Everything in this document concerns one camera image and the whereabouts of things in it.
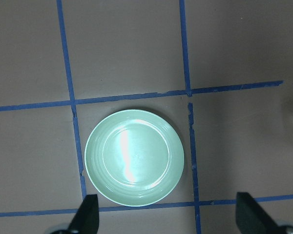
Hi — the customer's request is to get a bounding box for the blue tape line lower horizontal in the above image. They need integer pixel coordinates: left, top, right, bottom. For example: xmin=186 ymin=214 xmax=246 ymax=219
xmin=0 ymin=194 xmax=293 ymax=217

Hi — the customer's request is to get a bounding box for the light green round plate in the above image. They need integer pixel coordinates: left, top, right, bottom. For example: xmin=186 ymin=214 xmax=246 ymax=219
xmin=84 ymin=109 xmax=185 ymax=207

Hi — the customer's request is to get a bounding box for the blue tape line right vertical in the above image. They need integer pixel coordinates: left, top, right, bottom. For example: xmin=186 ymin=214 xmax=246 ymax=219
xmin=179 ymin=0 xmax=202 ymax=234

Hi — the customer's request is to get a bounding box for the blue tape line vertical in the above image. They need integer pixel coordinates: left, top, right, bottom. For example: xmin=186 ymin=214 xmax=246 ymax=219
xmin=179 ymin=0 xmax=202 ymax=234
xmin=56 ymin=0 xmax=86 ymax=199

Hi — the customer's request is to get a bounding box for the blue tape line left vertical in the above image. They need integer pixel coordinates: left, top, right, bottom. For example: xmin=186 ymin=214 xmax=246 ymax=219
xmin=56 ymin=0 xmax=86 ymax=199

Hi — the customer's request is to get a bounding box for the blue tape line horizontal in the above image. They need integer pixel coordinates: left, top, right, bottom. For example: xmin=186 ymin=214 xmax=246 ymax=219
xmin=0 ymin=80 xmax=284 ymax=112
xmin=0 ymin=194 xmax=293 ymax=217

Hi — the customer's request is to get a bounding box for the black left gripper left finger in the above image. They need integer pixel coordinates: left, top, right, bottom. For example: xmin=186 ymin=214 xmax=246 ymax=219
xmin=49 ymin=194 xmax=99 ymax=234

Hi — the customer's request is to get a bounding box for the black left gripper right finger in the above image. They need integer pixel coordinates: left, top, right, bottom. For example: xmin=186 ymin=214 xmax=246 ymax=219
xmin=235 ymin=192 xmax=293 ymax=234

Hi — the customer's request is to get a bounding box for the blue tape line upper horizontal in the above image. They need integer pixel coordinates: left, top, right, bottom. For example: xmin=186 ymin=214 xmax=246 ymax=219
xmin=0 ymin=80 xmax=284 ymax=112

